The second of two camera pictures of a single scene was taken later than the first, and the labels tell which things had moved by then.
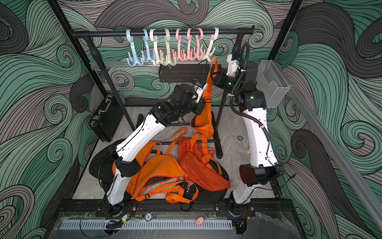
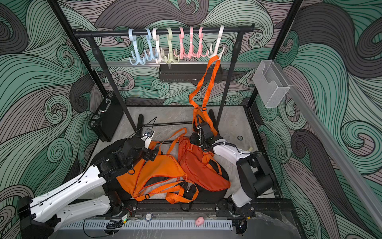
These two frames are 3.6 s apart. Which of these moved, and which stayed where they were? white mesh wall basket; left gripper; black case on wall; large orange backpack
Moved: left gripper
Stayed: white mesh wall basket; large orange backpack; black case on wall
